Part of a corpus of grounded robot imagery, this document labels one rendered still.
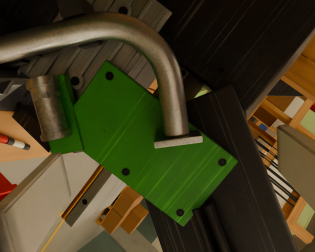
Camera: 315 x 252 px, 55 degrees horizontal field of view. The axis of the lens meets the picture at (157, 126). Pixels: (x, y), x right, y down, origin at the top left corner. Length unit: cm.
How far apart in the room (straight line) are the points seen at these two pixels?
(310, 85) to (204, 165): 81
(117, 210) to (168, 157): 640
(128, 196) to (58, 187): 627
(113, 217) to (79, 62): 655
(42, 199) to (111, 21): 23
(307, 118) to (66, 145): 364
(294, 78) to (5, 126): 91
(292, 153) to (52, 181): 13
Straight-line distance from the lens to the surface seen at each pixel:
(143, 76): 98
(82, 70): 41
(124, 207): 664
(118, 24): 35
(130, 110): 38
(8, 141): 67
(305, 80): 116
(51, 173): 18
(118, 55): 41
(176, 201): 41
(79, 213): 58
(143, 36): 34
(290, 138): 17
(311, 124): 390
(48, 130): 38
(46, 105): 38
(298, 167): 17
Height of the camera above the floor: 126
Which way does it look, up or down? 13 degrees down
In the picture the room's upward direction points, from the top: 130 degrees clockwise
